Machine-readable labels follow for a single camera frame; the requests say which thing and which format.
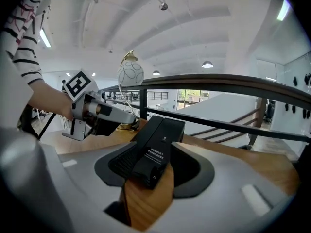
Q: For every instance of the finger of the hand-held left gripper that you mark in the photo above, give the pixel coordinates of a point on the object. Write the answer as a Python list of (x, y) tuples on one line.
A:
[(122, 115)]

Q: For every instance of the ceiling light strip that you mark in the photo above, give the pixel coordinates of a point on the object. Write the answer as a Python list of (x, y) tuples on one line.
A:
[(45, 38), (283, 9)]

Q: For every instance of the group of black wall ornaments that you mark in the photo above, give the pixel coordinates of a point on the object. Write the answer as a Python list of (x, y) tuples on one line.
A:
[(295, 81)]

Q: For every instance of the dark metal railing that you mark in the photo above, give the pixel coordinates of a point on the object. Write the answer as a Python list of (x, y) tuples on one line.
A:
[(218, 80)]

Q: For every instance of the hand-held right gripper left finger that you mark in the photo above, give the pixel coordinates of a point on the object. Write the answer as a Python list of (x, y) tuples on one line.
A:
[(80, 169)]

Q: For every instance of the grey ceiling spotlight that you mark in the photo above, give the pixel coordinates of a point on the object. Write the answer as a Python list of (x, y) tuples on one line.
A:
[(163, 6)]

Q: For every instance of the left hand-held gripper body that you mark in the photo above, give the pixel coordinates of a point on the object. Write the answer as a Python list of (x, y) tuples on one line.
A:
[(80, 110)]

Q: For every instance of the wooden stair railing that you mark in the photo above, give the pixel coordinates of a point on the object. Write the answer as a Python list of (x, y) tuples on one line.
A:
[(230, 125)]

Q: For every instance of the white globe table lamp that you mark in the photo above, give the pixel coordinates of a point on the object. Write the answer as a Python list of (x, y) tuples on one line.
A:
[(130, 73)]

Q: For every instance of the grey pendant ceiling lamp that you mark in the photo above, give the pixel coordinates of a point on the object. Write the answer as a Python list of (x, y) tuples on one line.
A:
[(207, 64), (156, 73)]

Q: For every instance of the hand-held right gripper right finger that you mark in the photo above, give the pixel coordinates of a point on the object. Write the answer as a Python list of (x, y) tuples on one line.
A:
[(226, 190)]

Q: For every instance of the person's left forearm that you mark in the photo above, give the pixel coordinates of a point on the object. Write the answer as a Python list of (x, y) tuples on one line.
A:
[(49, 99)]

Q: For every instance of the large window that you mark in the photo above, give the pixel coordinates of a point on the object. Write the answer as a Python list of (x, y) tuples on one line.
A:
[(192, 98)]

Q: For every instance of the black office chair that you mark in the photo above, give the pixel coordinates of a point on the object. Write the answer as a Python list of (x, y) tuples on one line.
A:
[(269, 110)]

